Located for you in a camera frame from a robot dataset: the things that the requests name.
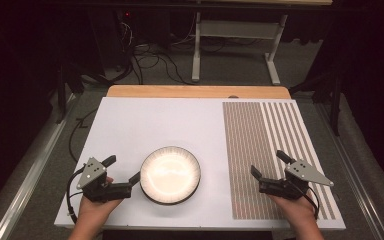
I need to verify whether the person's right hand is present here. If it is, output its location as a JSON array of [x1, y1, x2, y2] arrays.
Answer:
[[269, 191, 318, 231]]

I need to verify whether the white metal desk frame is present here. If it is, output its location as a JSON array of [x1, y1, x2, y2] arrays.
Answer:
[[191, 11, 289, 86]]

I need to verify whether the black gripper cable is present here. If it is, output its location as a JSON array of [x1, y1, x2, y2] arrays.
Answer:
[[299, 184, 321, 220], [66, 166, 86, 224]]

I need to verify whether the black floor cable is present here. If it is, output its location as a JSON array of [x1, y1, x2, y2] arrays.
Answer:
[[68, 108, 98, 164]]

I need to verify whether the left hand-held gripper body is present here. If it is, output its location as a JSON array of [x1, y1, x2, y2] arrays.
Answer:
[[76, 157, 133, 203]]

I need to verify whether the tangle of floor cables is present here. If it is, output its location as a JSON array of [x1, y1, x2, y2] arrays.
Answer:
[[118, 19, 194, 86]]

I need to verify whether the dark computer tower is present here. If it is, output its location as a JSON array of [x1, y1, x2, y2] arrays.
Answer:
[[89, 8, 135, 72]]

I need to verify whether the striped woven placemat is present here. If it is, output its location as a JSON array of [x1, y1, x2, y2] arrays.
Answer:
[[222, 101, 338, 221]]

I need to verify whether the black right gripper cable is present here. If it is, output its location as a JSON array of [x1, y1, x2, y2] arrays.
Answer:
[[299, 184, 321, 220]]

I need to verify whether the person's left hand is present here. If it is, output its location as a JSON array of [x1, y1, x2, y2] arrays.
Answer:
[[76, 195, 124, 231]]

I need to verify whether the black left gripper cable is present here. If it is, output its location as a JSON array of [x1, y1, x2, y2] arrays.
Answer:
[[66, 166, 86, 224]]

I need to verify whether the metal floor rail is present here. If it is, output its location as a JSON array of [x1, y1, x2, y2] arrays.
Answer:
[[0, 94, 78, 240], [315, 103, 384, 240]]

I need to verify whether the black stand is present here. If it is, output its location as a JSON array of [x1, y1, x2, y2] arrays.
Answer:
[[55, 63, 85, 125], [288, 71, 345, 137]]

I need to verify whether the white table board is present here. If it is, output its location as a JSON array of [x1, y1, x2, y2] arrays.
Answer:
[[53, 97, 347, 231]]

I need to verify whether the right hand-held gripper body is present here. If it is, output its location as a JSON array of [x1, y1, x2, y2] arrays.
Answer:
[[259, 159, 335, 201]]

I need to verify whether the wooden table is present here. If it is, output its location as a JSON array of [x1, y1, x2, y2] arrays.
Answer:
[[106, 84, 292, 100]]

